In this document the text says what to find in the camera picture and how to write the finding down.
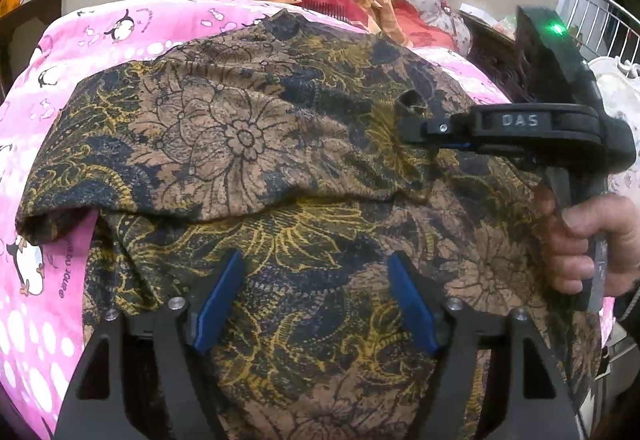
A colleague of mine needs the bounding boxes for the white ornate furniture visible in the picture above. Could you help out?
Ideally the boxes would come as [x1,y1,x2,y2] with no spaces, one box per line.
[587,55,640,201]

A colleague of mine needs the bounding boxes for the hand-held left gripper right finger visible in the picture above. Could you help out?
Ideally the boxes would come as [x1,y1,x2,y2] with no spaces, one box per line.
[387,251,586,440]

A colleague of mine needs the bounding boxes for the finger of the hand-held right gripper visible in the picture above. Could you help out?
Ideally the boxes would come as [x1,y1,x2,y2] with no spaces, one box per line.
[400,113,481,152]

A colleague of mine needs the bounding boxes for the pink penguin blanket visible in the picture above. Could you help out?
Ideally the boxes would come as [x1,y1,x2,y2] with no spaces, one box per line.
[0,0,616,440]

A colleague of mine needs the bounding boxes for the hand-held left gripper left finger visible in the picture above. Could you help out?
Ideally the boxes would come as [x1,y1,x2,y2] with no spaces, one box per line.
[54,250,246,440]

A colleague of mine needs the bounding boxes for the metal railing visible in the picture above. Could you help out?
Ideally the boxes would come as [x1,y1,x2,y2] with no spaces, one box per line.
[567,0,640,66]

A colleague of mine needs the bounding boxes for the brown floral cloth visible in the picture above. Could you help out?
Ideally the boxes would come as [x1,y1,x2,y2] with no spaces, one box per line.
[15,10,606,440]

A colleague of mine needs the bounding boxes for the dark wooden table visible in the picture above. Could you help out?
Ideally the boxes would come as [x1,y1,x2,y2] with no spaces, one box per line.
[0,0,63,96]

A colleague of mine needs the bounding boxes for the person's right hand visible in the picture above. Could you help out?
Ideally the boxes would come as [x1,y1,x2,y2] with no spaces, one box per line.
[536,185,640,297]

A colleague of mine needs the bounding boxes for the dark wooden headboard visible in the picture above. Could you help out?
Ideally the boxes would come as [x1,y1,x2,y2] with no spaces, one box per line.
[460,10,551,111]

